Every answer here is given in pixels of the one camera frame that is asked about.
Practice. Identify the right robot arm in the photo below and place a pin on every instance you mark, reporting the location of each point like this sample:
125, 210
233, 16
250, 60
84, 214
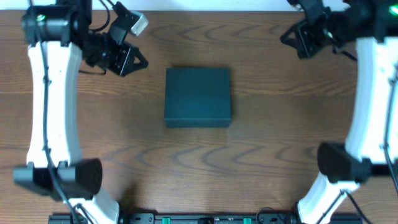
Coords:
370, 148

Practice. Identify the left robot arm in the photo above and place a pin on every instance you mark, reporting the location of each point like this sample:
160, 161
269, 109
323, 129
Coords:
60, 38

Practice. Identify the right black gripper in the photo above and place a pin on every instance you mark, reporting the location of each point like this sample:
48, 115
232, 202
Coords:
310, 38

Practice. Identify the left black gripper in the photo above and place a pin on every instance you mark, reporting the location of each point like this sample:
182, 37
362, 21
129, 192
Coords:
121, 58

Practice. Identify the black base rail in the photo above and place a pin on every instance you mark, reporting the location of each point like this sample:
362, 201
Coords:
265, 218

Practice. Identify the black gift box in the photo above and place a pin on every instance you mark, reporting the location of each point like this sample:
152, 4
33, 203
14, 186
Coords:
197, 98

